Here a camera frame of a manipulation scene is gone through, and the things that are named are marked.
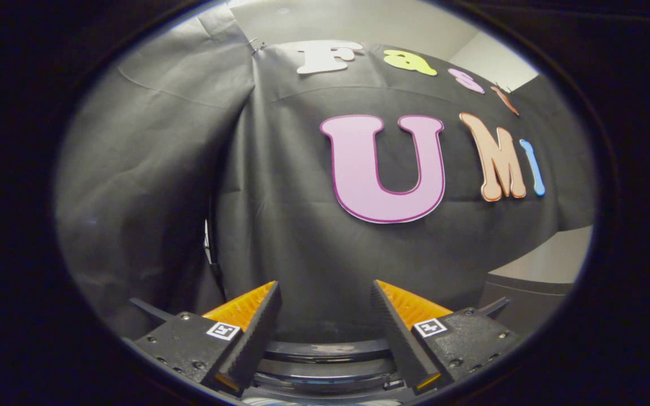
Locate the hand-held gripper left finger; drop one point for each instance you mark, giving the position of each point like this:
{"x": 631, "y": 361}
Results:
{"x": 254, "y": 338}

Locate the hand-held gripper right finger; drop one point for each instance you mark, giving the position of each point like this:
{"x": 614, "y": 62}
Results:
{"x": 398, "y": 338}

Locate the dark washing machine lid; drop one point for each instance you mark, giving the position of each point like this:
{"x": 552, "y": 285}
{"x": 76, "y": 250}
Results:
{"x": 325, "y": 349}

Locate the black backdrop cloth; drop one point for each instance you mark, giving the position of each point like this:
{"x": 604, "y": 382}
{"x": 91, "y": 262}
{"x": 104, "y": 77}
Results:
{"x": 280, "y": 197}

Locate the beige cabinet with dark top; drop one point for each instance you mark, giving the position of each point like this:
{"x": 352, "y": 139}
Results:
{"x": 545, "y": 265}

